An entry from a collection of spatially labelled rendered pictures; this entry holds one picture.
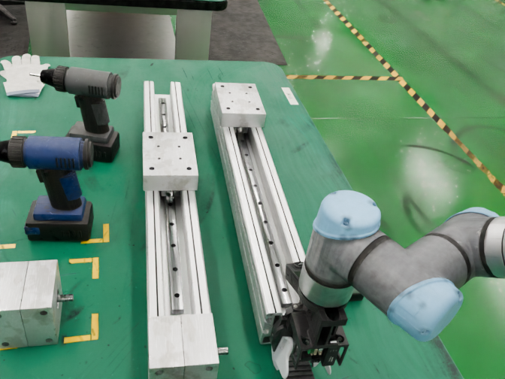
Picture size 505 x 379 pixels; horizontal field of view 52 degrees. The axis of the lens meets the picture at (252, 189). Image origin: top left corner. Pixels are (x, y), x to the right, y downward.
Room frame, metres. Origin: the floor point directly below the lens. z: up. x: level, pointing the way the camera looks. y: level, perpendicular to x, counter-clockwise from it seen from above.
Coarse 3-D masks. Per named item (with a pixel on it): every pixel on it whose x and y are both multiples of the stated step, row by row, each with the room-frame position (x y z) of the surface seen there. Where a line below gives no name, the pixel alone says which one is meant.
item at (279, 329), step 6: (282, 318) 0.50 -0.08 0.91; (288, 318) 0.50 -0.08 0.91; (276, 324) 0.50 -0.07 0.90; (282, 324) 0.49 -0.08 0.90; (276, 330) 0.49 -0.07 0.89; (282, 330) 0.49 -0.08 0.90; (276, 336) 0.49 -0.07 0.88; (282, 336) 0.49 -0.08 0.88; (276, 342) 0.49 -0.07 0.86; (276, 348) 0.49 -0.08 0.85
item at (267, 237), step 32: (224, 128) 1.09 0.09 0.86; (256, 128) 1.11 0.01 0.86; (224, 160) 1.02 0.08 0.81; (256, 160) 1.02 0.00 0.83; (256, 192) 0.89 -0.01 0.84; (256, 224) 0.75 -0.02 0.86; (288, 224) 0.77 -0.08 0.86; (256, 256) 0.66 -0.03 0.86; (288, 256) 0.70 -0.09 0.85; (256, 288) 0.61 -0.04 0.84; (288, 288) 0.63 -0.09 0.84; (256, 320) 0.58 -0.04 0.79
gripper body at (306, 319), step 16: (304, 304) 0.46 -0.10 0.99; (288, 320) 0.49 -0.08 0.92; (304, 320) 0.48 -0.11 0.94; (320, 320) 0.44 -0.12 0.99; (336, 320) 0.44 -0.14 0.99; (304, 336) 0.45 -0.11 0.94; (320, 336) 0.45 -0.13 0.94; (336, 336) 0.47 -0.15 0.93; (304, 352) 0.45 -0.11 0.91; (320, 352) 0.45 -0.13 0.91; (336, 352) 0.45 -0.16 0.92
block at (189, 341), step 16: (160, 320) 0.49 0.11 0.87; (176, 320) 0.49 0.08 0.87; (192, 320) 0.50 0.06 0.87; (208, 320) 0.50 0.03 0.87; (160, 336) 0.46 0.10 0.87; (176, 336) 0.46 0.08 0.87; (192, 336) 0.47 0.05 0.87; (208, 336) 0.47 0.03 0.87; (160, 352) 0.43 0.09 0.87; (176, 352) 0.44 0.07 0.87; (192, 352) 0.44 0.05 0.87; (208, 352) 0.44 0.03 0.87; (224, 352) 0.48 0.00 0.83; (160, 368) 0.41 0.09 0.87; (176, 368) 0.41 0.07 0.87; (192, 368) 0.42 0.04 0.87; (208, 368) 0.43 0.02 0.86
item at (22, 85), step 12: (12, 60) 1.37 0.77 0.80; (24, 60) 1.38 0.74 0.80; (36, 60) 1.40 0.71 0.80; (0, 72) 1.32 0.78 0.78; (12, 72) 1.31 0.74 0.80; (24, 72) 1.32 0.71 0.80; (36, 72) 1.33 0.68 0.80; (12, 84) 1.24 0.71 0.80; (24, 84) 1.25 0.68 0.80; (36, 84) 1.27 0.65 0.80; (24, 96) 1.22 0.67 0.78; (36, 96) 1.22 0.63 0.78
